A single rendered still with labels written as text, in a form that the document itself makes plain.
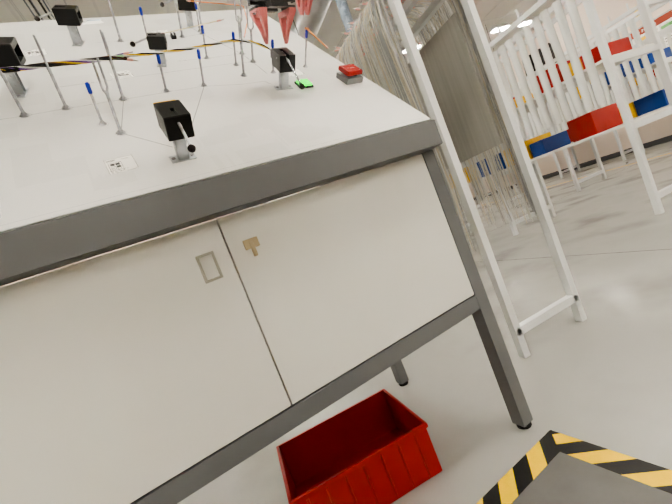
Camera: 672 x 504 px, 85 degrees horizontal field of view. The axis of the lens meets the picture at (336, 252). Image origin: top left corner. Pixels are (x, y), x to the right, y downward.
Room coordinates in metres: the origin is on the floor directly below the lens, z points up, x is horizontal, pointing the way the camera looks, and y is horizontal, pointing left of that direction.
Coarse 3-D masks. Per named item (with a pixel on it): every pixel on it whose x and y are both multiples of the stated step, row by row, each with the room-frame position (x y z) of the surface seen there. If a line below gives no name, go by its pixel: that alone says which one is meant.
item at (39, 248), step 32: (416, 128) 0.90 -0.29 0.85; (288, 160) 0.74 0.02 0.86; (320, 160) 0.77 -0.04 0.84; (352, 160) 0.81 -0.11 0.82; (384, 160) 0.84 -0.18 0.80; (160, 192) 0.63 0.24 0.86; (192, 192) 0.66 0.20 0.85; (224, 192) 0.68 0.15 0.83; (256, 192) 0.70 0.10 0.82; (288, 192) 0.75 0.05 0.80; (64, 224) 0.57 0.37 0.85; (96, 224) 0.59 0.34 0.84; (128, 224) 0.61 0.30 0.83; (160, 224) 0.63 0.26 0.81; (192, 224) 0.68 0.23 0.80; (0, 256) 0.53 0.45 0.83; (32, 256) 0.55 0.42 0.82; (64, 256) 0.56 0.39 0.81
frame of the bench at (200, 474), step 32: (448, 192) 0.97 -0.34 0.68; (448, 224) 0.95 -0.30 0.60; (480, 288) 0.96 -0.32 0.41; (448, 320) 0.90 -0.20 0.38; (480, 320) 0.96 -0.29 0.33; (384, 352) 0.81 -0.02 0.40; (352, 384) 0.76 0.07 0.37; (512, 384) 0.95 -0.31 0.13; (288, 416) 0.70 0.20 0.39; (512, 416) 0.98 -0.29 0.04; (224, 448) 0.64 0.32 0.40; (256, 448) 0.66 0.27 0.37; (192, 480) 0.61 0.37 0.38
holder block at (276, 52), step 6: (276, 48) 0.94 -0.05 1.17; (282, 48) 0.95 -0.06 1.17; (276, 54) 0.92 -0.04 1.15; (282, 54) 0.92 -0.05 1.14; (288, 54) 0.92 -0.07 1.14; (294, 54) 0.92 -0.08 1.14; (276, 60) 0.93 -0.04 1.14; (282, 60) 0.92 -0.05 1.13; (294, 60) 0.93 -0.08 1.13; (276, 66) 0.95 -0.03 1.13; (282, 66) 0.93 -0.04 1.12; (288, 66) 0.94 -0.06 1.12; (294, 66) 0.94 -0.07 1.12; (282, 72) 0.94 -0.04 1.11
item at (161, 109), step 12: (156, 108) 0.65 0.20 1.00; (168, 108) 0.65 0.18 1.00; (180, 108) 0.65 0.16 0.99; (168, 120) 0.63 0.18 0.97; (180, 120) 0.64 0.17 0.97; (168, 132) 0.64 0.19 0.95; (180, 132) 0.65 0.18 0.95; (192, 132) 0.67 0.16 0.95; (180, 144) 0.69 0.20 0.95; (192, 144) 0.62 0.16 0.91; (180, 156) 0.70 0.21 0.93; (192, 156) 0.72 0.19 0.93
